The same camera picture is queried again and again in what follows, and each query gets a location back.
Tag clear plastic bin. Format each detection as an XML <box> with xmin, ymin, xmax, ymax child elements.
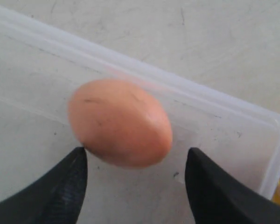
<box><xmin>0</xmin><ymin>6</ymin><xmax>280</xmax><ymax>224</ymax></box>

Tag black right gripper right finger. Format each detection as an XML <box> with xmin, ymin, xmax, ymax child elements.
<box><xmin>185</xmin><ymin>147</ymin><xmax>280</xmax><ymax>224</ymax></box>

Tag yellow plastic egg tray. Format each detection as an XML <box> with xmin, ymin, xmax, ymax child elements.
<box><xmin>272</xmin><ymin>181</ymin><xmax>280</xmax><ymax>206</ymax></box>

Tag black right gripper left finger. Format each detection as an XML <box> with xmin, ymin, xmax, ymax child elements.
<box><xmin>0</xmin><ymin>147</ymin><xmax>88</xmax><ymax>224</ymax></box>

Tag brown egg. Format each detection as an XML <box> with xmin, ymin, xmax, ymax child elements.
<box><xmin>68</xmin><ymin>79</ymin><xmax>173</xmax><ymax>168</ymax></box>

